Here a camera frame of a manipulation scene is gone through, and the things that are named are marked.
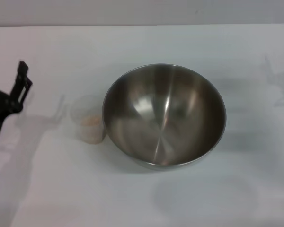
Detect clear plastic measuring cup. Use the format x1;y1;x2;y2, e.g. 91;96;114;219
70;95;107;144

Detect white rice grains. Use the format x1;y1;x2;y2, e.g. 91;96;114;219
80;114;104;143

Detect stainless steel mixing bowl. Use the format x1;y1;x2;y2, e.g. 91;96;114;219
102;62;227;171

